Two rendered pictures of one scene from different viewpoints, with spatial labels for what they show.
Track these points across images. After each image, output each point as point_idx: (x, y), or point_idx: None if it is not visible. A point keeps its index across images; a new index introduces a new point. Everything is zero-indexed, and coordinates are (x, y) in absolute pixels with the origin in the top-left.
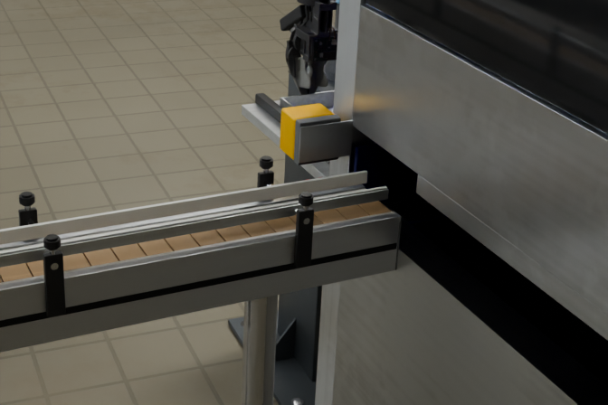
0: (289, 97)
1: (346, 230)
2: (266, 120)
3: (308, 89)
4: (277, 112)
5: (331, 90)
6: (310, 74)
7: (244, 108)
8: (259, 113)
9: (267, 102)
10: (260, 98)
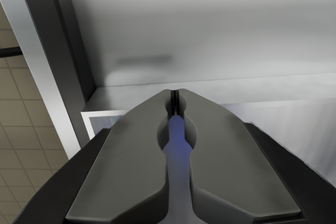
0: (109, 115)
1: None
2: (60, 111)
3: (176, 109)
4: (75, 134)
5: (257, 103)
6: (191, 138)
7: (6, 14)
8: (46, 68)
9: (55, 77)
10: (36, 30)
